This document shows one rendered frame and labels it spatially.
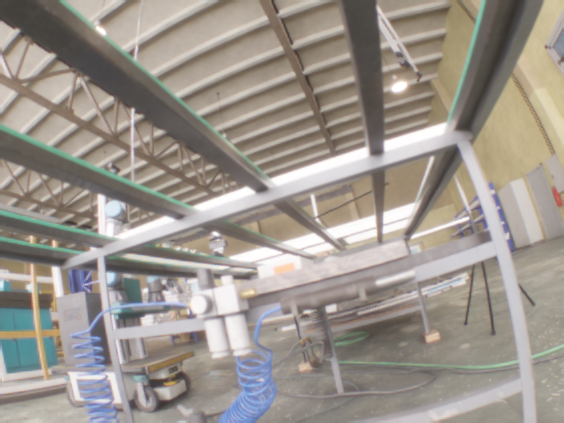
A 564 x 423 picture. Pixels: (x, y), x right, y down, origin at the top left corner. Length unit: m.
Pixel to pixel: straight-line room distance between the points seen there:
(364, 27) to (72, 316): 2.34
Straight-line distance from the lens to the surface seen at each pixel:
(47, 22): 0.34
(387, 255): 0.71
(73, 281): 6.43
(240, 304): 0.68
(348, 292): 0.63
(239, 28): 10.01
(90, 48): 0.36
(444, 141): 0.75
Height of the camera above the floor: 0.56
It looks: 16 degrees up
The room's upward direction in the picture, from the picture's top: 13 degrees counter-clockwise
